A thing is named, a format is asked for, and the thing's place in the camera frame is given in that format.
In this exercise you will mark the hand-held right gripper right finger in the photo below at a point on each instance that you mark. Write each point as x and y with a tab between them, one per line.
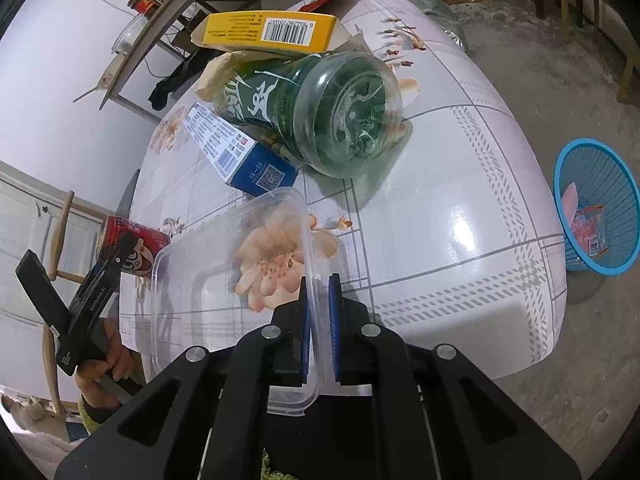
334	330

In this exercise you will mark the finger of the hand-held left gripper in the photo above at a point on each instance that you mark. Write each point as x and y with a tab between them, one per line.
122	252

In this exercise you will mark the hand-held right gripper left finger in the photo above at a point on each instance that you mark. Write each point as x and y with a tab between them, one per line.
305	330

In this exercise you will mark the red drink can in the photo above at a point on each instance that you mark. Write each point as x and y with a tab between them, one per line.
145	255

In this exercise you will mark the clear plastic container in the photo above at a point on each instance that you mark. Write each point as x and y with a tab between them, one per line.
175	310

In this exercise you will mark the blue cardboard box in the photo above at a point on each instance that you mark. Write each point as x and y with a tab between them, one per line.
220	140

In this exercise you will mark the green plastic bottle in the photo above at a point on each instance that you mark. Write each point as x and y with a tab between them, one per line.
320	110

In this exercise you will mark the yellow cardboard box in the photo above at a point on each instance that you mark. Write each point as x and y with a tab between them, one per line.
240	27

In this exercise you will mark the pink packet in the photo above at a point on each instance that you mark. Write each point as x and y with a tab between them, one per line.
569	207

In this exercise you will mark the clear bag red stripes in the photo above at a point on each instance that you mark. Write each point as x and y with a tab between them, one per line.
587	227

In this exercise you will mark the blue plastic basket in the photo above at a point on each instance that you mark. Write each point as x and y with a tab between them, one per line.
615	260

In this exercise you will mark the person's left hand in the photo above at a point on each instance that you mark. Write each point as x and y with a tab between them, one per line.
115	355

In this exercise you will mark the wooden chopstick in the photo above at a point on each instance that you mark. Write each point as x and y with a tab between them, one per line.
90	93

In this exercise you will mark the black cloth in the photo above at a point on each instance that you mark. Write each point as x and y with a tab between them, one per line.
170	85

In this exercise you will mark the ceramic bowl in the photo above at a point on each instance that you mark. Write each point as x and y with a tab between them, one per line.
112	72

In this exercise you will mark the glass bowl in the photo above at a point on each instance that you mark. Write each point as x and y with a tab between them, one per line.
127	32

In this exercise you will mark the red lid jar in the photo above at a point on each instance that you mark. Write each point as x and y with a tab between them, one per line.
145	2

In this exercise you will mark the grey-green plastic bag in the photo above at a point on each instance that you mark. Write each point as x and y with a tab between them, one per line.
440	17

